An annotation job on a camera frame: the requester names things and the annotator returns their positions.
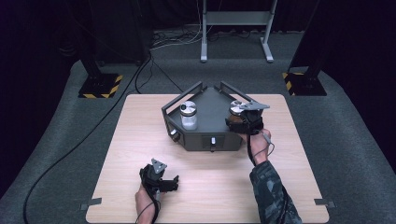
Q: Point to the black stand with striped base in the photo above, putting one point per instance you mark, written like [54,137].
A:
[306,85]
[99,85]

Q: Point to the person's left hand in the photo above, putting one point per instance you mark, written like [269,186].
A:
[144,202]

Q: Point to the person's right hand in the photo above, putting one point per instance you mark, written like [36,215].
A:
[258,146]

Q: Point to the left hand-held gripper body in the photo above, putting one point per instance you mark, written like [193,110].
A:
[154,175]

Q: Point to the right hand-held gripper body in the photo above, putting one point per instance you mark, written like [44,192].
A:
[253,119]

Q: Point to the glass jar with brown powder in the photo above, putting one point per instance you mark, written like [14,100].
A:
[237,107]

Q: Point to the grey metal stand frame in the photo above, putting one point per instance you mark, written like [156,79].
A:
[236,18]

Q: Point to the dark grey metal rack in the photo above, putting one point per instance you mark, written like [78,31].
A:
[211,109]

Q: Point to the glass jar with white powder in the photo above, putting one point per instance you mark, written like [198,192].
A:
[189,116]

